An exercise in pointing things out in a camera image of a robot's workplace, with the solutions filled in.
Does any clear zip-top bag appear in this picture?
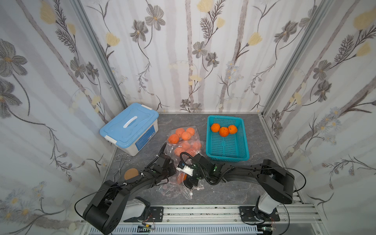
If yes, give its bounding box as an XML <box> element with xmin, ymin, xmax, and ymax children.
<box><xmin>164</xmin><ymin>126</ymin><xmax>203</xmax><ymax>159</ymax></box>
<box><xmin>158</xmin><ymin>172</ymin><xmax>205</xmax><ymax>200</ymax></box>

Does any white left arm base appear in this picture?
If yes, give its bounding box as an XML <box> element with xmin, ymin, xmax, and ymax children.
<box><xmin>120</xmin><ymin>197</ymin><xmax>164</xmax><ymax>222</ymax></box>

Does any clear zip-top bag front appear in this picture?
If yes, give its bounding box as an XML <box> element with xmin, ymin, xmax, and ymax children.
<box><xmin>158</xmin><ymin>172</ymin><xmax>205</xmax><ymax>200</ymax></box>

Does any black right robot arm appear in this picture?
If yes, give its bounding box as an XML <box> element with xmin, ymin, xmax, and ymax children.
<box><xmin>177</xmin><ymin>152</ymin><xmax>297</xmax><ymax>204</ymax></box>

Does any teal plastic basket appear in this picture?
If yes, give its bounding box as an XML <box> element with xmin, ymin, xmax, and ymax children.
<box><xmin>206</xmin><ymin>115</ymin><xmax>250</xmax><ymax>162</ymax></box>

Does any blue lid storage box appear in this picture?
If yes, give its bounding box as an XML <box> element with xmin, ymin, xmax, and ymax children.
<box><xmin>99</xmin><ymin>103</ymin><xmax>159</xmax><ymax>156</ymax></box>

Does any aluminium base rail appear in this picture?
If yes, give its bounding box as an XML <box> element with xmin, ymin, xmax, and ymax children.
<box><xmin>111</xmin><ymin>203</ymin><xmax>327</xmax><ymax>235</ymax></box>

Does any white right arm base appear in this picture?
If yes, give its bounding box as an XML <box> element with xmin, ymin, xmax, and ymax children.
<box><xmin>239</xmin><ymin>193</ymin><xmax>281</xmax><ymax>225</ymax></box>

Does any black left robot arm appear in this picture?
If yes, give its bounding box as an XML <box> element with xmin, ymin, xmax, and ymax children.
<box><xmin>74</xmin><ymin>143</ymin><xmax>176</xmax><ymax>235</ymax></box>

